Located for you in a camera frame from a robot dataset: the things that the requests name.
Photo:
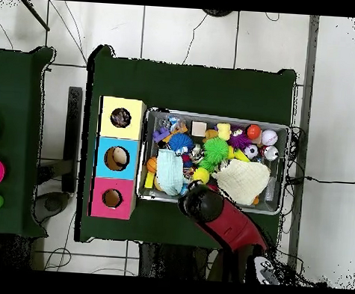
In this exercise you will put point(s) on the black round fixture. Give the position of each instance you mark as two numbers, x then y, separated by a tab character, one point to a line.
217	12

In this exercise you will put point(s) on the wooden three-hole box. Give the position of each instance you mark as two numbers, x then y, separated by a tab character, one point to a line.
133	129

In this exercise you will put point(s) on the yellow plush duck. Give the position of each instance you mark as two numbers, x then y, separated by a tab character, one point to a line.
224	130

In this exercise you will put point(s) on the orange toy basketball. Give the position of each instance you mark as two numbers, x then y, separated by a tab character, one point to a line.
151	165

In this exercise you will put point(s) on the blue spiky rubber ball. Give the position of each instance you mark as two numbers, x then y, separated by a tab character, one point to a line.
180	141

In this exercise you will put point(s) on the green spiky rubber ball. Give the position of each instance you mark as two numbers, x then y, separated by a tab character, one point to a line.
215	150

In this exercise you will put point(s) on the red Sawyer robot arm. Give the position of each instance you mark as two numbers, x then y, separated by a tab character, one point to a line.
229	222

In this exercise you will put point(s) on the grey stand base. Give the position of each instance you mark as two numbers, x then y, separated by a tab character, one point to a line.
52	203

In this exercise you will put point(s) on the black diagonal rod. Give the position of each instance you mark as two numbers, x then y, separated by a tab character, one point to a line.
34	13

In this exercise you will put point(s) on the silver mesh bin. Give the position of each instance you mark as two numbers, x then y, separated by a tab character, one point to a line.
274	204

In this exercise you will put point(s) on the light blue fluffy cloth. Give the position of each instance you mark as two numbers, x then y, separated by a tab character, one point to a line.
170	170

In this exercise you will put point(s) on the yellow smooth ball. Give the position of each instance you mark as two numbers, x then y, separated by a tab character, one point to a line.
201	175

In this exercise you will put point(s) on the purple spiky monster toy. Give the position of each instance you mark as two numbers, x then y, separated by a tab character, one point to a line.
239	140

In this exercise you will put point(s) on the white baseball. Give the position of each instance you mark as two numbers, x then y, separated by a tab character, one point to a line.
269	137

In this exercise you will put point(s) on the dark green table cloth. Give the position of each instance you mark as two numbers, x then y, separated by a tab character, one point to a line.
16	83
184	87

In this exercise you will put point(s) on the orange smooth ball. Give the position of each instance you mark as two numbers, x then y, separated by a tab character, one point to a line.
253	132

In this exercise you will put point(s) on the black upright panel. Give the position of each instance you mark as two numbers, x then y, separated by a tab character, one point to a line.
72	131

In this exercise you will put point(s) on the cream muslin cloth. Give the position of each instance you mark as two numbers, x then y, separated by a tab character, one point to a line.
242	181

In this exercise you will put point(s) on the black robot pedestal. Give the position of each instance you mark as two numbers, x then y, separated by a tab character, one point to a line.
173	263

